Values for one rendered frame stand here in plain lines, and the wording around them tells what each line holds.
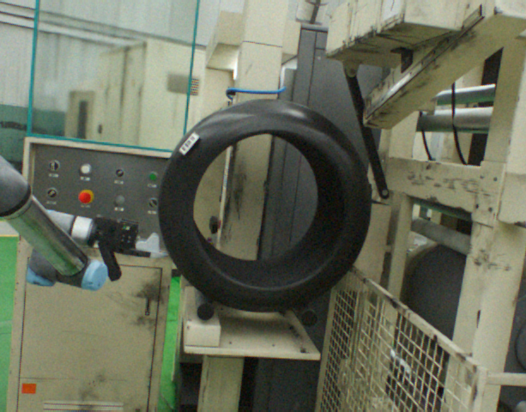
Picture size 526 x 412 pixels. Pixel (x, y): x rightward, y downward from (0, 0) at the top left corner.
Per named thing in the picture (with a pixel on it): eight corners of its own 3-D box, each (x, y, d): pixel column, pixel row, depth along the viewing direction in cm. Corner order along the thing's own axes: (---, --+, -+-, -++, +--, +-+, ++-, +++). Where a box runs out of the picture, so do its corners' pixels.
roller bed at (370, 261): (320, 274, 196) (331, 193, 193) (359, 277, 199) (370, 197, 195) (335, 290, 177) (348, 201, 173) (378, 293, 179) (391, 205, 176)
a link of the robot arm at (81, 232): (69, 246, 140) (75, 239, 148) (87, 250, 140) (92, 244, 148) (75, 218, 139) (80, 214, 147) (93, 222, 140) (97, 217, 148)
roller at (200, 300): (205, 268, 174) (208, 281, 175) (191, 271, 173) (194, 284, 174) (212, 302, 140) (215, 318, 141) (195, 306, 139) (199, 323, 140)
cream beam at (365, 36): (322, 58, 171) (329, 11, 169) (396, 69, 175) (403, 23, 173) (400, 21, 112) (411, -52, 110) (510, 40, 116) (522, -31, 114)
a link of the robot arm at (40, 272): (50, 290, 134) (60, 246, 135) (16, 280, 138) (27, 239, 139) (71, 290, 141) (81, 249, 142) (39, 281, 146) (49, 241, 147)
